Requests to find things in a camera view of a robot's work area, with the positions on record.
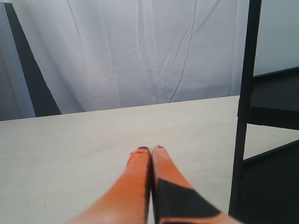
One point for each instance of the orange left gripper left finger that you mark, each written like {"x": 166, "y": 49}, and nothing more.
{"x": 127, "y": 201}

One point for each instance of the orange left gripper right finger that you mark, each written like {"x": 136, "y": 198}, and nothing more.
{"x": 175, "y": 201}

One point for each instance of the black shelf rack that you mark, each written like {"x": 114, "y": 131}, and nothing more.
{"x": 265, "y": 178}

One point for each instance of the dark panel behind cloth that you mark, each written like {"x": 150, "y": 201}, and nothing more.
{"x": 41, "y": 98}

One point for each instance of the white backdrop cloth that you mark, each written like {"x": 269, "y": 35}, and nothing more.
{"x": 107, "y": 54}

